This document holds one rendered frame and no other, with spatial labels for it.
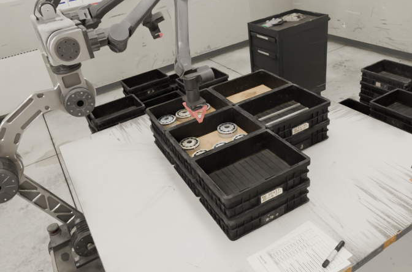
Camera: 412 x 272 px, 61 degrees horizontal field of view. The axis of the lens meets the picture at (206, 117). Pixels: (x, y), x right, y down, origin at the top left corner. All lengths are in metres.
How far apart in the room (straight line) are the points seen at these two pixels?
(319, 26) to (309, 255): 2.47
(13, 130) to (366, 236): 1.59
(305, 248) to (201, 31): 4.15
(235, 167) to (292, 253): 0.43
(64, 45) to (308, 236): 1.16
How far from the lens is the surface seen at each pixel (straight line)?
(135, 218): 1.64
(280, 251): 1.42
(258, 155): 1.64
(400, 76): 3.29
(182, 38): 1.50
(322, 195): 1.64
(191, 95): 1.44
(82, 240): 2.12
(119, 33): 1.44
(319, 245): 1.44
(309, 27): 3.41
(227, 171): 1.57
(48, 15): 1.66
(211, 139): 1.79
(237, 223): 1.41
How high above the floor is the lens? 1.80
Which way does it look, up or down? 29 degrees down
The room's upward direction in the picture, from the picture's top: 9 degrees counter-clockwise
